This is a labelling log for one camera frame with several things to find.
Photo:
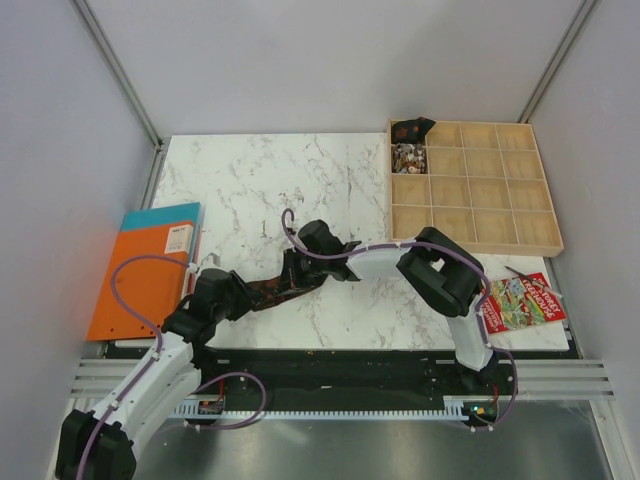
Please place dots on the pen on red book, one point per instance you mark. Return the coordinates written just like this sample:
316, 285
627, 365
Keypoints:
533, 281

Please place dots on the orange folder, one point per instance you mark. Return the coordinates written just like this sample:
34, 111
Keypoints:
144, 282

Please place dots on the red treehouse book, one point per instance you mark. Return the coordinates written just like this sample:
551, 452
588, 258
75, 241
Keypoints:
515, 304

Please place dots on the rolled dark tie in tray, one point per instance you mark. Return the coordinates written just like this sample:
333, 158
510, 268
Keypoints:
412, 131

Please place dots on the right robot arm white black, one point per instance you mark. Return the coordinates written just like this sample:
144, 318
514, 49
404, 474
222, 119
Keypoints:
445, 276

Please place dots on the wooden compartment tray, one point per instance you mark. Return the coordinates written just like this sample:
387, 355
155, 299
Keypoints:
485, 188

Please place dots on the rolled colourful tie in tray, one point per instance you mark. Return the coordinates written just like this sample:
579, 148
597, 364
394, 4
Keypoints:
409, 158

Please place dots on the brown red patterned tie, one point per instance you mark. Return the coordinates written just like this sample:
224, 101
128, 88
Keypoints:
266, 294

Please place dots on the white slotted cable duct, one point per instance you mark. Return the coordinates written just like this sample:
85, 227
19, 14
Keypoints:
196, 410

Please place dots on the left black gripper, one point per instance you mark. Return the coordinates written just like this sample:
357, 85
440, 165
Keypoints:
239, 288

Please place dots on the teal folder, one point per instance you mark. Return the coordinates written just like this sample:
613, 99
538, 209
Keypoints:
142, 219

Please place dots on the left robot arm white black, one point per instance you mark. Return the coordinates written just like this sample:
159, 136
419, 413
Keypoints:
107, 441

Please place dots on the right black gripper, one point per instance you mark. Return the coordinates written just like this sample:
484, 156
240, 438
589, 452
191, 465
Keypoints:
289, 269

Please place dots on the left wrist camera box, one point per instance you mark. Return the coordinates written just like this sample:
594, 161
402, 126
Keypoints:
212, 285

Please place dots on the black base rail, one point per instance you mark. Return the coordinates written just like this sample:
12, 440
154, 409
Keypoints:
295, 379

